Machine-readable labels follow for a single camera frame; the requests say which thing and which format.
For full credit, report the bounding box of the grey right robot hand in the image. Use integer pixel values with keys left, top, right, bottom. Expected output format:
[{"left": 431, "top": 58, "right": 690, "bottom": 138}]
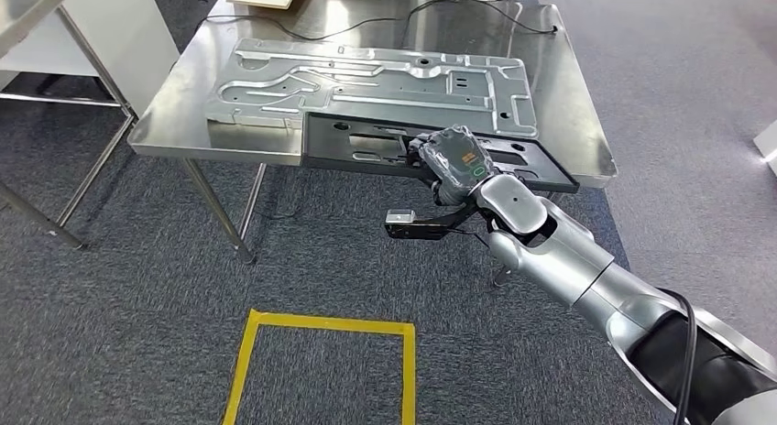
[{"left": 408, "top": 125, "right": 497, "bottom": 207}]

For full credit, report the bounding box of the black plastic plate frame part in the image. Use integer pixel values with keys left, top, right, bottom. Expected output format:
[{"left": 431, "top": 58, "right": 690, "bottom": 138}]
[{"left": 301, "top": 112, "right": 580, "bottom": 195}]

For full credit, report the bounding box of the stainless steel workbench table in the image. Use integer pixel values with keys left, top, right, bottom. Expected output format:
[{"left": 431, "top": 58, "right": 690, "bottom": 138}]
[{"left": 127, "top": 0, "right": 619, "bottom": 288}]

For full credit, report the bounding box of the stamped silver metal panel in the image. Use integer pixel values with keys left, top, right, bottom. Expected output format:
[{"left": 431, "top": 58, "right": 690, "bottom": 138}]
[{"left": 202, "top": 37, "right": 541, "bottom": 140}]

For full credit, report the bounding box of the white low block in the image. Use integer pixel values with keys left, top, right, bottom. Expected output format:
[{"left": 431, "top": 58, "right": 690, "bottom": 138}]
[{"left": 752, "top": 119, "right": 777, "bottom": 179}]

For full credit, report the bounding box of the steel side table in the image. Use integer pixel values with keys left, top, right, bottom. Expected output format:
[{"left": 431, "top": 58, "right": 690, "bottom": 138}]
[{"left": 0, "top": 0, "right": 139, "bottom": 251}]

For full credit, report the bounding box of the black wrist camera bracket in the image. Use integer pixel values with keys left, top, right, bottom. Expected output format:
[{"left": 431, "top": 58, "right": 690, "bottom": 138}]
[{"left": 383, "top": 202, "right": 482, "bottom": 242}]

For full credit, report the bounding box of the thin black table cable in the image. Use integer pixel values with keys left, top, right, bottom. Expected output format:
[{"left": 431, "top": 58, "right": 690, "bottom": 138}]
[{"left": 199, "top": 0, "right": 559, "bottom": 42}]

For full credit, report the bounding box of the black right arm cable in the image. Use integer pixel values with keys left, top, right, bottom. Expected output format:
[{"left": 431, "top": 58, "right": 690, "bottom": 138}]
[{"left": 658, "top": 287, "right": 700, "bottom": 425}]

